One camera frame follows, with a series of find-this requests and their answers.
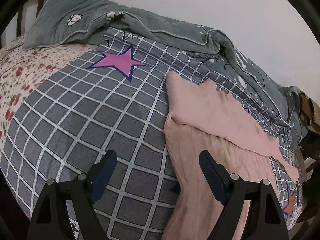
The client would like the pink knitted garment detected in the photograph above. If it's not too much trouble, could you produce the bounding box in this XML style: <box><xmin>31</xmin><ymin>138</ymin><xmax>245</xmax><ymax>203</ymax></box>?
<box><xmin>163</xmin><ymin>71</ymin><xmax>299</xmax><ymax>239</ymax></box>

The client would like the brown patterned cloth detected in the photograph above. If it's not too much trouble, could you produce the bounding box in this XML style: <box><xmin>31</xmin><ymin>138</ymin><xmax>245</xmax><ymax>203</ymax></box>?
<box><xmin>300</xmin><ymin>92</ymin><xmax>320</xmax><ymax>133</ymax></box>

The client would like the grey checked star blanket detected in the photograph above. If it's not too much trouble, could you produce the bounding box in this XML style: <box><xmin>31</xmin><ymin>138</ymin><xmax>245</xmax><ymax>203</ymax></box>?
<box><xmin>1</xmin><ymin>28</ymin><xmax>299</xmax><ymax>239</ymax></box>

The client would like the floral bed sheet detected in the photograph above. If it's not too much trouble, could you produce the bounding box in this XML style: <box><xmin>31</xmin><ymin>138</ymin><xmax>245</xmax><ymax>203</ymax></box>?
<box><xmin>0</xmin><ymin>34</ymin><xmax>96</xmax><ymax>150</ymax></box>

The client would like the grey-green fleece blanket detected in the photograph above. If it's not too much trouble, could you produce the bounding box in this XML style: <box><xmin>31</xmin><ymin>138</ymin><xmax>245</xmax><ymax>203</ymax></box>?
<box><xmin>24</xmin><ymin>0</ymin><xmax>308</xmax><ymax>144</ymax></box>

